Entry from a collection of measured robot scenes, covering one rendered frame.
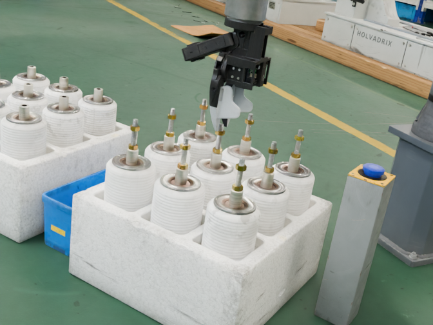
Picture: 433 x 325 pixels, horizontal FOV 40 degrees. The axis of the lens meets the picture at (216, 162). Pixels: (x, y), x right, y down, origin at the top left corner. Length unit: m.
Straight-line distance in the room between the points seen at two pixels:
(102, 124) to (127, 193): 0.39
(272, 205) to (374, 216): 0.18
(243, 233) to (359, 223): 0.23
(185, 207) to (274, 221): 0.17
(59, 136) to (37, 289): 0.37
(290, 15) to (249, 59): 3.49
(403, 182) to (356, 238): 0.41
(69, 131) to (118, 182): 0.31
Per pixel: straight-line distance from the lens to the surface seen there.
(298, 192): 1.20
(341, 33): 3.94
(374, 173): 1.10
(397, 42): 3.59
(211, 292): 1.03
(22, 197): 1.31
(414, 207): 1.50
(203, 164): 1.18
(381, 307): 1.33
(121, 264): 1.14
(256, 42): 1.07
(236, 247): 1.02
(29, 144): 1.33
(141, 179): 1.12
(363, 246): 1.14
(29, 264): 1.29
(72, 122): 1.40
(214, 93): 1.09
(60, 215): 1.28
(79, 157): 1.40
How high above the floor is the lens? 0.70
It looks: 22 degrees down
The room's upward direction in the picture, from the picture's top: 9 degrees clockwise
